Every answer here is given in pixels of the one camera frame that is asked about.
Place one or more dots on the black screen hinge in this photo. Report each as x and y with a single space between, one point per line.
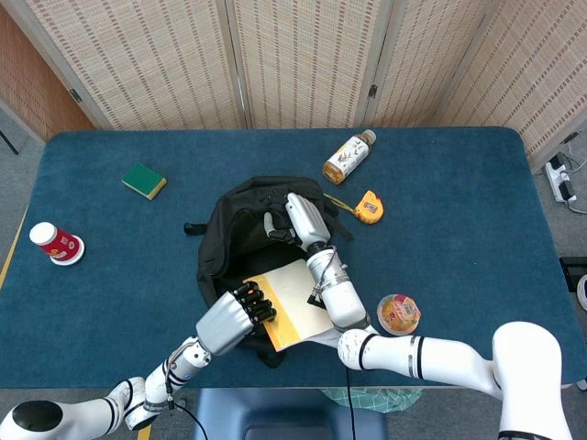
373 91
75 95

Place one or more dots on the yellow tape measure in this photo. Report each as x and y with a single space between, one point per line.
370 208

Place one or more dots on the white shoe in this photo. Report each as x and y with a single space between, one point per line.
582 291

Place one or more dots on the yellow and white book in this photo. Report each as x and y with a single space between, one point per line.
298 298

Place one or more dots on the tea bottle with white label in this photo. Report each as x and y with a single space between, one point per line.
347 158

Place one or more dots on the green yellow sponge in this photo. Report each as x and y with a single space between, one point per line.
143 179

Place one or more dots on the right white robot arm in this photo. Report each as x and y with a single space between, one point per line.
413 353

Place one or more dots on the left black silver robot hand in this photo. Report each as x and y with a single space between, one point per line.
224 325

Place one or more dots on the orange fruit jelly cup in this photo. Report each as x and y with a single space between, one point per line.
398 314

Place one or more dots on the woven folding screen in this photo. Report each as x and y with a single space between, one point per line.
302 59

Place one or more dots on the red white paper cup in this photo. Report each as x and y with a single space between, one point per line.
57 244

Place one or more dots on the black fabric backpack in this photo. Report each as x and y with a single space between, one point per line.
238 229

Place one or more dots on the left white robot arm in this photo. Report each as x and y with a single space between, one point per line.
137 399

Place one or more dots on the black box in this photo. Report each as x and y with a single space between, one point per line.
568 270

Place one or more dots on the white power strip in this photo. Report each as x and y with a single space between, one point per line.
560 181

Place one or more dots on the blue padded chair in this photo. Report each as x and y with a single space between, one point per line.
289 412

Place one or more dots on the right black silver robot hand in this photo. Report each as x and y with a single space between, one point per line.
307 220

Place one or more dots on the green checked cloth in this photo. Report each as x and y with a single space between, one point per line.
380 399

